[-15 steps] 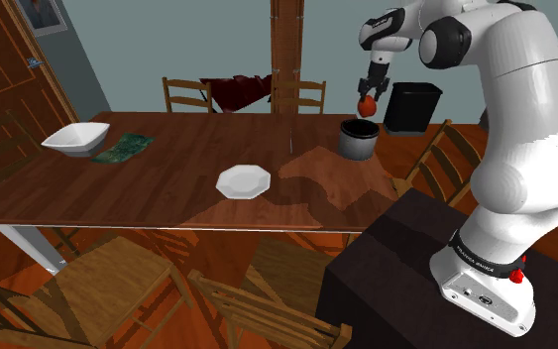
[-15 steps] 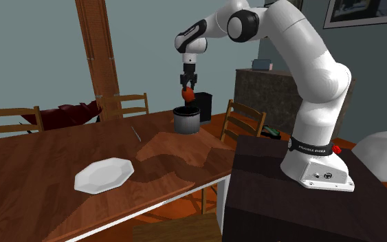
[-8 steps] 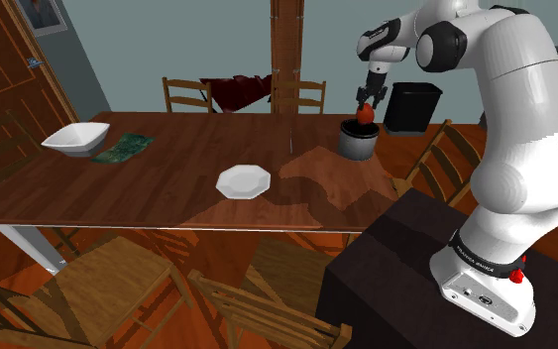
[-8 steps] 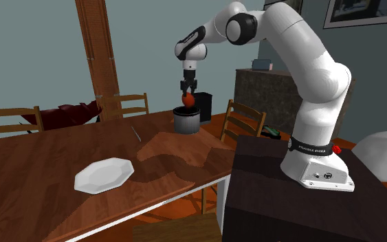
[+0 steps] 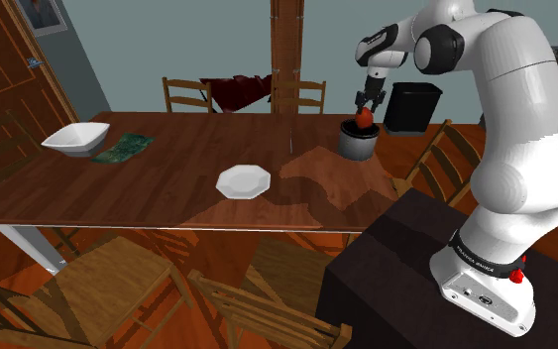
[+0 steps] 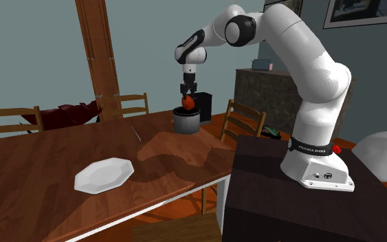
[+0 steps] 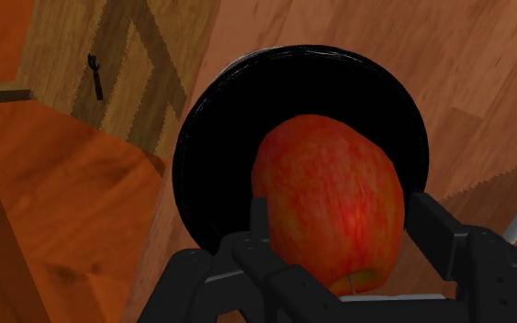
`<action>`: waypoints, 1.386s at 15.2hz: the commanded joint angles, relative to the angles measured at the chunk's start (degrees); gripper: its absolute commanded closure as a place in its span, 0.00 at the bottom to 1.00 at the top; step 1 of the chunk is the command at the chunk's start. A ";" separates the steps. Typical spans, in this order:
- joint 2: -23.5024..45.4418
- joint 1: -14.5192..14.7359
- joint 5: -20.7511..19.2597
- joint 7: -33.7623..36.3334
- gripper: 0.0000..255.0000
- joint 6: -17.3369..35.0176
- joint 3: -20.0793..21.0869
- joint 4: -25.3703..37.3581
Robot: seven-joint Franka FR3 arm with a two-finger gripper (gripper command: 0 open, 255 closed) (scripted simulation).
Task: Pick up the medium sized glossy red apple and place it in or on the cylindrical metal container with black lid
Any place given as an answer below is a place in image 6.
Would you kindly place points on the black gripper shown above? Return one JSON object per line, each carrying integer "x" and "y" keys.
{"x": 188, "y": 81}

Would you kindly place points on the orange red round fruit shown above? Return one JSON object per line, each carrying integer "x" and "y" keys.
{"x": 188, "y": 102}

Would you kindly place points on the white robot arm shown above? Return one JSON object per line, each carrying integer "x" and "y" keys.
{"x": 313, "y": 83}

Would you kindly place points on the grey ribbed cup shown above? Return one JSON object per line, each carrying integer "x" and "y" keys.
{"x": 186, "y": 123}

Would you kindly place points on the wooden slatted chair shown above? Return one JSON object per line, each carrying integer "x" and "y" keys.
{"x": 241, "y": 122}
{"x": 126, "y": 105}
{"x": 9, "y": 120}

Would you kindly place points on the thin silver utensil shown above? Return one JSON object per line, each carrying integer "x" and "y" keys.
{"x": 136, "y": 133}

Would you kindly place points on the dark stone sideboard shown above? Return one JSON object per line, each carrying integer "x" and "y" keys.
{"x": 267, "y": 97}

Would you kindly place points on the wooden pillar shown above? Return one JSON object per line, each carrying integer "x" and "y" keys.
{"x": 99, "y": 53}

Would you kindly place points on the white octagonal plate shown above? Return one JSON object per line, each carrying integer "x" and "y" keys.
{"x": 103, "y": 175}

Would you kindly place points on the dark red draped cloth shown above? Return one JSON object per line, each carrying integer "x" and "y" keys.
{"x": 65, "y": 115}

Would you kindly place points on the dark robot stand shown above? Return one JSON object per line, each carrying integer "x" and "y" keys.
{"x": 297, "y": 207}

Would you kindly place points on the wooden dining table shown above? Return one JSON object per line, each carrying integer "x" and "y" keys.
{"x": 45, "y": 167}

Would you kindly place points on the white dome object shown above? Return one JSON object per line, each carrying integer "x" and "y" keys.
{"x": 382, "y": 155}

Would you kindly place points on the framed wall picture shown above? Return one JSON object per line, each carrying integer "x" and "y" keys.
{"x": 288, "y": 5}
{"x": 360, "y": 11}

